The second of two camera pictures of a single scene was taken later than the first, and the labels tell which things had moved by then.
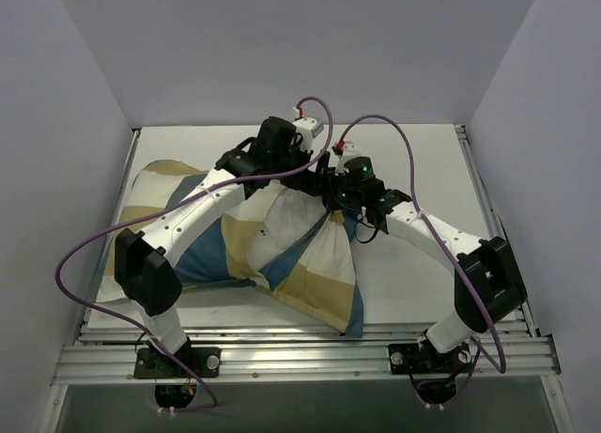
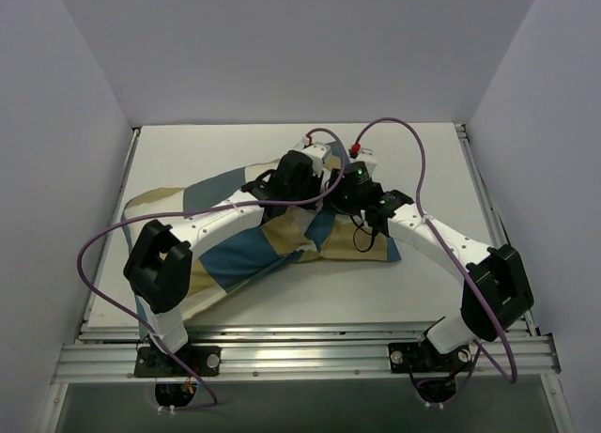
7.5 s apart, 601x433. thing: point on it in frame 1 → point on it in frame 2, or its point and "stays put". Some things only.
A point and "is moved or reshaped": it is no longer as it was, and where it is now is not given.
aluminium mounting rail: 301,357 stays put
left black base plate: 153,363 stays put
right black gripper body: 327,181 stays put
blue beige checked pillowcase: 277,238 is moved or reshaped
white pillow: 285,215 → 309,244
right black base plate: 408,358 stays put
